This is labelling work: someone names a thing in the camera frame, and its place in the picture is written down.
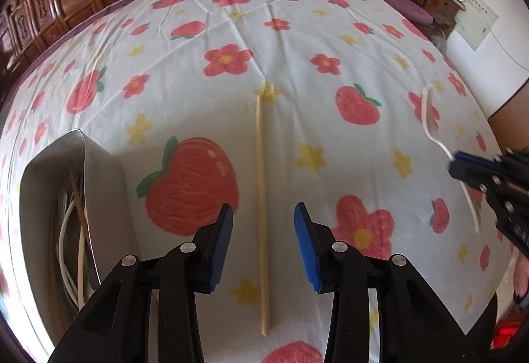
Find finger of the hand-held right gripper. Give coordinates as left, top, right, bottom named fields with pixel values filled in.
left=454, top=151, right=503, bottom=171
left=449, top=160, right=497, bottom=194

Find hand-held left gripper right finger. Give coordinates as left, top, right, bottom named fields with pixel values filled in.
left=293, top=203, right=482, bottom=363

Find wooden side table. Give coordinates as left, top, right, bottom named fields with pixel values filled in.
left=432, top=0, right=468, bottom=30

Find white plastic fork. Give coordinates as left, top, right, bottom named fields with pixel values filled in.
left=421, top=83, right=481, bottom=233

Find white cable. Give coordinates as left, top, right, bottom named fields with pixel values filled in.
left=491, top=27, right=529, bottom=68

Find strawberry flower printed blanket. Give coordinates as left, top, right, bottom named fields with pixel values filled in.
left=0, top=0, right=503, bottom=363

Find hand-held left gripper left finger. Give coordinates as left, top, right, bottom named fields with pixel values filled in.
left=47, top=203, right=234, bottom=363

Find person's black pants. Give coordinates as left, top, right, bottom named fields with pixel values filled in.
left=465, top=292, right=499, bottom=349

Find person's right hand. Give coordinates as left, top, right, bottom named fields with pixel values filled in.
left=512, top=257, right=529, bottom=302

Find white wall panel box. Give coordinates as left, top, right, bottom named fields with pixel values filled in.
left=454, top=0, right=502, bottom=52

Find rectangular metal container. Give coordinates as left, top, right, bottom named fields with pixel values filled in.
left=18, top=130, right=138, bottom=316

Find red box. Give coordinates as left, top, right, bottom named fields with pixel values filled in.
left=491, top=317, right=523, bottom=352

